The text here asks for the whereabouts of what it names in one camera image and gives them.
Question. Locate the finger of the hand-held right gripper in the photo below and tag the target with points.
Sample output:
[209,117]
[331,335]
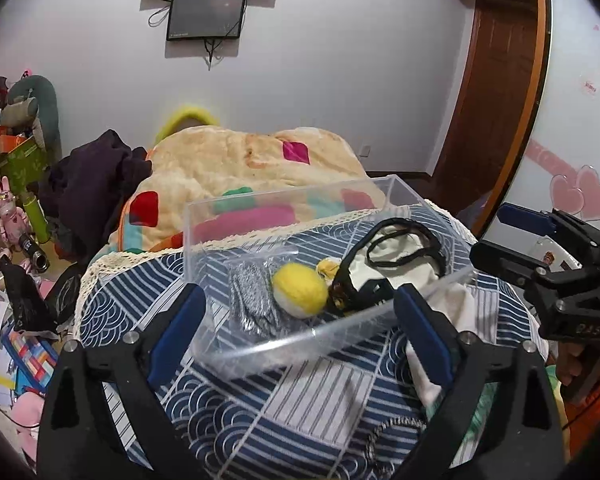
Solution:
[525,218]
[505,260]

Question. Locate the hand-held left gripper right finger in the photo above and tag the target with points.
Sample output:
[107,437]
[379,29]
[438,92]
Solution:
[424,334]

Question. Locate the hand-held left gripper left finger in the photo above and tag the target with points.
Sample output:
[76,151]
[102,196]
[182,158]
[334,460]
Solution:
[180,327]

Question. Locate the white cloth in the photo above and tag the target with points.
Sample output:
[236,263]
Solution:
[450,305]

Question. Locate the yellow white felt ball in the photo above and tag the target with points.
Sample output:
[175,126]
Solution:
[300,290]

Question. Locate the clear plastic box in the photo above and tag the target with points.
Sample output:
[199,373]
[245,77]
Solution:
[290,230]

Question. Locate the person's right hand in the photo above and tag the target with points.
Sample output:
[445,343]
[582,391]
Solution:
[576,367]

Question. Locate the grey glitter pouch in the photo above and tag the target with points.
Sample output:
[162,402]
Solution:
[250,300]

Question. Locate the cream cloth with black trim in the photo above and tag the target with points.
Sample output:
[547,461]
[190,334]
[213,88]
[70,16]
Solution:
[395,255]

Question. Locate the black patterned hair band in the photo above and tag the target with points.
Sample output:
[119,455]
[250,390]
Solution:
[341,290]

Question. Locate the small yellow toy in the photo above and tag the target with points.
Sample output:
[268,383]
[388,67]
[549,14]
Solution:
[327,268]

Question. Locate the brown wooden door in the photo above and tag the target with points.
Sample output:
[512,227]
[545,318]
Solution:
[490,100]

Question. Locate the blue white patterned cover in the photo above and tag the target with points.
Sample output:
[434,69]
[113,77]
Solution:
[280,420]

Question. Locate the white wardrobe panel pink hearts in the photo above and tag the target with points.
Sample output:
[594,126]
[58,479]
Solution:
[580,85]

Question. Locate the colourful chequered pencil case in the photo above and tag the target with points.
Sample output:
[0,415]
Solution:
[32,357]

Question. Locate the black bag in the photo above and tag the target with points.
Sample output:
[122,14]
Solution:
[27,300]

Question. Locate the black torch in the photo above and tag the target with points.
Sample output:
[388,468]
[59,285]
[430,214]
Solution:
[32,255]

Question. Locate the dark purple clothing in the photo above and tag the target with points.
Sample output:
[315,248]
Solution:
[90,185]

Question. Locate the cream blanket with coloured squares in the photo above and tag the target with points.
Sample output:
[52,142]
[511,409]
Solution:
[220,160]

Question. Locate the pink plush toy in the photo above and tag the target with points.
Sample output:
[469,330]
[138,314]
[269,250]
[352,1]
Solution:
[27,415]

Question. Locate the green tube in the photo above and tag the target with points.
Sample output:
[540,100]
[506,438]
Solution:
[36,215]

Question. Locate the pink bunny toy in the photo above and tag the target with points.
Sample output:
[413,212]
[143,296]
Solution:
[11,215]

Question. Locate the yellow plush hat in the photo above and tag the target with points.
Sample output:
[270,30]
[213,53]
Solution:
[180,117]

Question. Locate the green cardboard box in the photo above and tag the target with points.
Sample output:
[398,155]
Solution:
[22,162]

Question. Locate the green plush pillow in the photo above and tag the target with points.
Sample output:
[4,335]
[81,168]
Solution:
[45,105]

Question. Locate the wall socket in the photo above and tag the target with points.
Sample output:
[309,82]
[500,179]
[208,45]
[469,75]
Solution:
[365,150]

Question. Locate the small black wall screen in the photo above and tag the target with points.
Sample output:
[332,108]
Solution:
[206,15]

